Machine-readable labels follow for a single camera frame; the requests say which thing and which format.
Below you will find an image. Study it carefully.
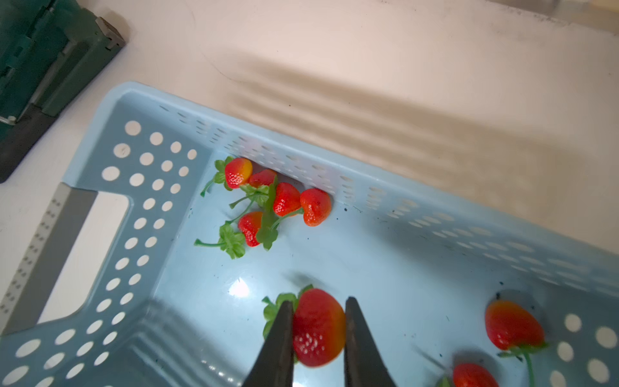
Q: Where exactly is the strawberry cluster with green leaves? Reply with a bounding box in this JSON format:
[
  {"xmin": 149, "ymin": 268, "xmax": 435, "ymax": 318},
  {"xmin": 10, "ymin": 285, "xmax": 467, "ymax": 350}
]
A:
[{"xmin": 193, "ymin": 156, "xmax": 333, "ymax": 260}]

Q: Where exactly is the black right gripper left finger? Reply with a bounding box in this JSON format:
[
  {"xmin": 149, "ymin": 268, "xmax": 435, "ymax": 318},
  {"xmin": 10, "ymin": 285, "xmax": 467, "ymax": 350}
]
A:
[{"xmin": 242, "ymin": 301, "xmax": 294, "ymax": 387}]

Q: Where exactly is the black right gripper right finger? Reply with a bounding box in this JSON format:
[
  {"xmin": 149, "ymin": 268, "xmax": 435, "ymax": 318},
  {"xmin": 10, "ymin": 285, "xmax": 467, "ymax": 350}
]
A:
[{"xmin": 344, "ymin": 297, "xmax": 396, "ymax": 387}]

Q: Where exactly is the green pipe wrench black handle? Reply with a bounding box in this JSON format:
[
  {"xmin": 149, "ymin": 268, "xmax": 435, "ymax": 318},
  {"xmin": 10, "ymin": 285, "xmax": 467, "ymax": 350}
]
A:
[{"xmin": 1, "ymin": 5, "xmax": 126, "ymax": 182}]

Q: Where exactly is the light blue perforated plastic basket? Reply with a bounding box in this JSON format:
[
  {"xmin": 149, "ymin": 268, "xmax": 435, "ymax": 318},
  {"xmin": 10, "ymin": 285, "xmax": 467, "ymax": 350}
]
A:
[{"xmin": 1, "ymin": 83, "xmax": 618, "ymax": 386}]

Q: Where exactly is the green tool case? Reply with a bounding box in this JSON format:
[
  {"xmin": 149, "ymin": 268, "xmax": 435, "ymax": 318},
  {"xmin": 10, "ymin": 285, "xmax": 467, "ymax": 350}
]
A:
[{"xmin": 1, "ymin": 1, "xmax": 81, "ymax": 137}]

